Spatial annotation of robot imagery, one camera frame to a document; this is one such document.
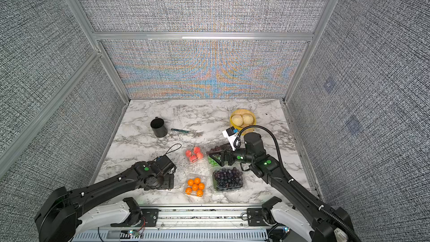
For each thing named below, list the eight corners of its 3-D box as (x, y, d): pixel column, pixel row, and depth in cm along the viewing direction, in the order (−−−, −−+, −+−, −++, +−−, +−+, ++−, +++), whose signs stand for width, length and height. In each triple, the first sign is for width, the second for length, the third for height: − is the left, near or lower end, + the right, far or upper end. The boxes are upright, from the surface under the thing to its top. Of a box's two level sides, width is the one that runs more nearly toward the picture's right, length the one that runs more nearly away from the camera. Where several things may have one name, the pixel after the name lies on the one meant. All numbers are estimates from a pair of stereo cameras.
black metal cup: (152, 133, 105) (147, 124, 97) (161, 125, 108) (157, 116, 101) (161, 139, 102) (157, 130, 94) (170, 131, 105) (166, 122, 98)
